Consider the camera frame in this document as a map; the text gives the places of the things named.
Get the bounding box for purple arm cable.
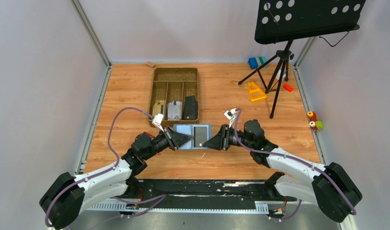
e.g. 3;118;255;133
233;108;357;216
45;107;155;228

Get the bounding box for black wallet in tray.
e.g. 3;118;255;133
182;95;199;120

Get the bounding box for colourful toy stack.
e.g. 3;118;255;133
307;111;324;131

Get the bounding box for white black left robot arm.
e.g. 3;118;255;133
39;126;193;230

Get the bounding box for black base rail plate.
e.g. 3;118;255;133
119;179;285;210

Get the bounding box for white slotted cable duct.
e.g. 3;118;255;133
86;200;270;214

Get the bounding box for small cardboard scrap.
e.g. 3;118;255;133
146;61;155;68

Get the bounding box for blue green block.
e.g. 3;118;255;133
248;56;267;69

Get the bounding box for black music stand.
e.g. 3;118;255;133
238;0;365;118

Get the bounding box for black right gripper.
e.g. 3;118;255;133
203;125;254;151

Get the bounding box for woven compartment tray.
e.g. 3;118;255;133
149;68;200;127

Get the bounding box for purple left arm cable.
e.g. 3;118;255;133
45;107;155;228

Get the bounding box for tan cards in tray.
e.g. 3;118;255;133
152;100;167;120

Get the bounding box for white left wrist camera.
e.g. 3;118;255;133
152;113;164;132

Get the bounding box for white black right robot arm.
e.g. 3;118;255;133
204;119;363;223

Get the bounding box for yellow triangular toy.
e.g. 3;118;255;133
247;81;268;103

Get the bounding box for white card in tray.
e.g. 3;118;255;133
167;101;182;121

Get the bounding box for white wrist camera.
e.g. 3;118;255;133
152;113;164;132
224;108;238;127

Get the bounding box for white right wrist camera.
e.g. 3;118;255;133
224;108;238;127

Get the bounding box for red block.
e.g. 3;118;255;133
283;84;294;92

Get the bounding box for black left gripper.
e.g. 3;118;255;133
143;125;193;161

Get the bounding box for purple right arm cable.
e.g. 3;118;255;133
233;108;357;216

